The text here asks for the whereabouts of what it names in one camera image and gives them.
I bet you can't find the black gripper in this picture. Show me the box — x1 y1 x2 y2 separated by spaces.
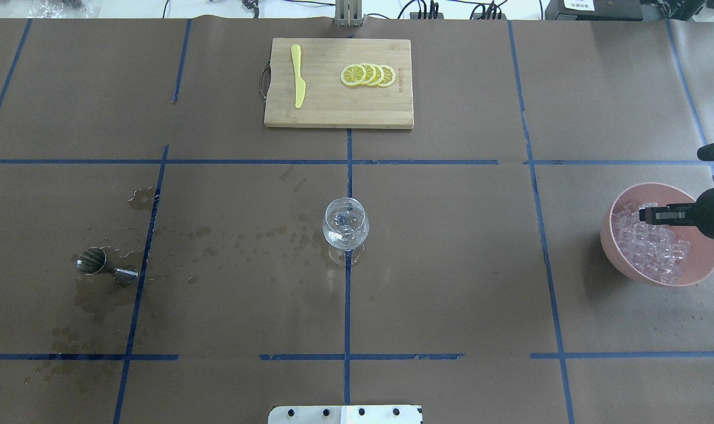
638 188 714 240

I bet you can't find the steel double jigger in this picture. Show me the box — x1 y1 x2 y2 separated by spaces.
76 247 139 284

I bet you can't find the ice cubes pile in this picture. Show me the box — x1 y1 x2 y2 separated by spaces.
610 202 691 284

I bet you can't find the clear wine glass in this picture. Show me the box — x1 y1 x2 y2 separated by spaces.
322 197 370 267

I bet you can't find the pink bowl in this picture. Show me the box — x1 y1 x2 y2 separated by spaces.
600 182 714 287

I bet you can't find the black box with label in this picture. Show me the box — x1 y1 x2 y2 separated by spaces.
544 1 643 22

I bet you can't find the lemon slice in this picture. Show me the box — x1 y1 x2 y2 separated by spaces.
358 64 376 86
367 64 385 87
340 64 368 87
378 65 396 88

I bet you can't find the bamboo cutting board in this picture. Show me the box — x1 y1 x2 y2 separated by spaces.
265 38 415 131

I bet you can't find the yellow plastic knife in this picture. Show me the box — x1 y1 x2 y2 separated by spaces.
290 45 308 108

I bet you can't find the plastic bag clutter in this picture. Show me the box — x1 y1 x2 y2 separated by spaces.
28 1 103 19

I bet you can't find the aluminium frame post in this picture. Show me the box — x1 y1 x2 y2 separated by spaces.
333 0 365 27

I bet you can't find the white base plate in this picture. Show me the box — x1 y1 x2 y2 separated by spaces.
267 405 424 423

